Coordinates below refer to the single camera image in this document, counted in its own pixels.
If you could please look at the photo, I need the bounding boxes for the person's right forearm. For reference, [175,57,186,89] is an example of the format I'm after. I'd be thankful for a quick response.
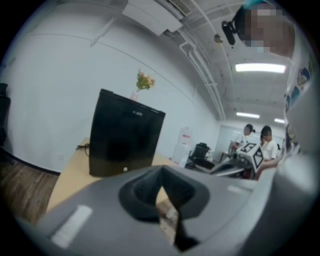
[256,158,280,180]

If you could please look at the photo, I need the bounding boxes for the person's head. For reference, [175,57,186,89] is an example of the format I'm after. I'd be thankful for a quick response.
[236,2,297,59]

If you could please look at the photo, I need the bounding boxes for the ceiling air conditioner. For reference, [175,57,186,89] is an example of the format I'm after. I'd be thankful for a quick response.
[121,0,191,36]

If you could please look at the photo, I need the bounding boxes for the black mini fridge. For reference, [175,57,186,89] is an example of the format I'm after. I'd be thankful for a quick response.
[89,88,166,178]

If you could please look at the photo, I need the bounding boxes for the white water dispenser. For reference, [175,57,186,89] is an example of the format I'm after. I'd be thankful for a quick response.
[172,143,192,168]

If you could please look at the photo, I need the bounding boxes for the black head camera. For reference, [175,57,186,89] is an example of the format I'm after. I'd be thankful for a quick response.
[221,19,237,47]

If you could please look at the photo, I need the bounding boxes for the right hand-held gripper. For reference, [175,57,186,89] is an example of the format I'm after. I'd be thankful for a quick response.
[209,142,265,177]

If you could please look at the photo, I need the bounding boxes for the black looped cable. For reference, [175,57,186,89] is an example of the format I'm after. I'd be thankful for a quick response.
[76,142,91,157]

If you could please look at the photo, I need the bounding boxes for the light wooden table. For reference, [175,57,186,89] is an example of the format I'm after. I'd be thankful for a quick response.
[46,136,181,219]

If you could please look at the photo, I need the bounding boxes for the black mesh office chair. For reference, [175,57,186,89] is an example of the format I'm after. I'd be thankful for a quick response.
[184,142,216,171]

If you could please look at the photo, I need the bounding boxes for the person's white printed t-shirt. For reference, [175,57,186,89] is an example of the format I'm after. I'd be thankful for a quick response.
[283,37,320,156]

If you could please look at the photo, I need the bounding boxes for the clear dispenser water bottle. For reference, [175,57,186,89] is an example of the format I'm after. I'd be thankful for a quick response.
[178,126,194,147]

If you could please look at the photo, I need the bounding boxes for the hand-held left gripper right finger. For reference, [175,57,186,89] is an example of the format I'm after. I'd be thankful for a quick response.
[161,165,258,256]

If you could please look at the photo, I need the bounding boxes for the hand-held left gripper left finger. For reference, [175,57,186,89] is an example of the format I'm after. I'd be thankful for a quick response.
[37,165,181,256]

